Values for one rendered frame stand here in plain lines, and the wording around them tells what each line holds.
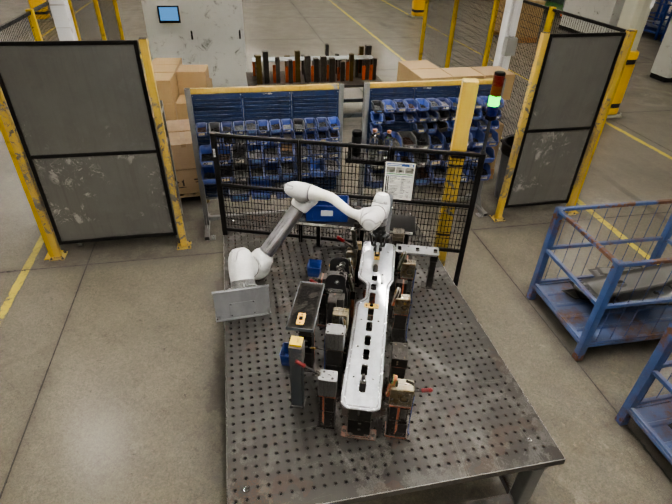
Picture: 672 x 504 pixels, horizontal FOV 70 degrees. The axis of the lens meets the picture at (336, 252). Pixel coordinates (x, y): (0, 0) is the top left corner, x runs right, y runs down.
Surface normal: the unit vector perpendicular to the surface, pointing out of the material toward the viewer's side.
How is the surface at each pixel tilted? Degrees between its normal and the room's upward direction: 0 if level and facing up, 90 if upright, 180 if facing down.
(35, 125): 91
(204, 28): 90
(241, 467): 0
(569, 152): 91
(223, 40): 90
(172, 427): 0
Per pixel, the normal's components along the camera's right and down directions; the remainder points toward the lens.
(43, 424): 0.03, -0.82
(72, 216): 0.18, 0.58
